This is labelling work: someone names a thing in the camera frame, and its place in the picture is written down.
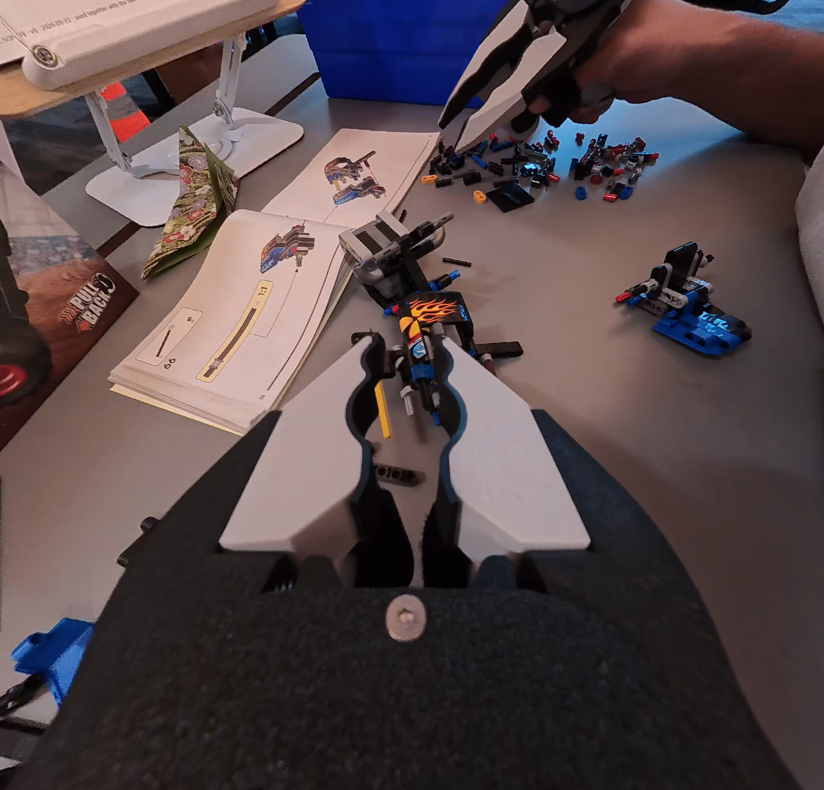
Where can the open lego instruction booklet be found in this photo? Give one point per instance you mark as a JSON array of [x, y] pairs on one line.
[[257, 301]]

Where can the orange traffic cone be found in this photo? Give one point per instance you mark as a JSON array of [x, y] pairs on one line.
[[125, 114]]

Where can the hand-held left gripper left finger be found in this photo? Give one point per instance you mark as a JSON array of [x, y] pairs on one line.
[[302, 455]]

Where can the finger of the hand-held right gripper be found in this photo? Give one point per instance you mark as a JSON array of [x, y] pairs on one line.
[[489, 56], [515, 88]]

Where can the white cloth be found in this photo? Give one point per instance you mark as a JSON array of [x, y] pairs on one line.
[[812, 236]]

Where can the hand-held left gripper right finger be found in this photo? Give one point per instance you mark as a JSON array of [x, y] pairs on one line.
[[515, 468]]

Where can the blue plastic part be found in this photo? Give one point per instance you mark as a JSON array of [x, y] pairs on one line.
[[55, 655]]

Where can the black lego truck chassis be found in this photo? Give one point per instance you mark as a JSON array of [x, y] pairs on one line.
[[425, 317]]

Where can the lego set box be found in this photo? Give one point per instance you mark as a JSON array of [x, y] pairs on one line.
[[51, 326]]

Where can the person's right hand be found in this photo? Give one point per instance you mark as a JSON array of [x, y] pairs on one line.
[[644, 56]]

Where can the blue lego hood assembly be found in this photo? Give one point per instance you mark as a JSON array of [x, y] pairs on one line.
[[695, 313]]

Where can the black flat lego panel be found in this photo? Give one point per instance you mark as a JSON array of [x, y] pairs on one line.
[[510, 198]]

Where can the black lego beam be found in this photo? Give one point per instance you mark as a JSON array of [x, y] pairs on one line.
[[399, 474]]

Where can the wooden stand board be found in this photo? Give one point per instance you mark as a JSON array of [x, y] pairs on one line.
[[38, 101]]

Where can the person's right forearm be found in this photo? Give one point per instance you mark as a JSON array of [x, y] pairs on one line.
[[759, 75]]

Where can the floral folded paper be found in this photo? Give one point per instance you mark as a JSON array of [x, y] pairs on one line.
[[193, 204]]

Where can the pile of small lego pieces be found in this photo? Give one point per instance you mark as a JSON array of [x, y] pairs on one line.
[[534, 159]]

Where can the blue plastic bin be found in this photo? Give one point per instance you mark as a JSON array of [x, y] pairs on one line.
[[386, 43]]

